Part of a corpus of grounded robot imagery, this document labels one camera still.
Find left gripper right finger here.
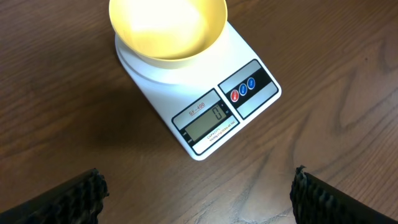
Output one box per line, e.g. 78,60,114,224
290,166,397,224

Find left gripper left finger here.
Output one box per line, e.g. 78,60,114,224
1,169,109,224

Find white digital kitchen scale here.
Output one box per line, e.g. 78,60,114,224
115,24,282,161

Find pale yellow plastic bowl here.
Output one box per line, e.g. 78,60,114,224
109,0,228,68

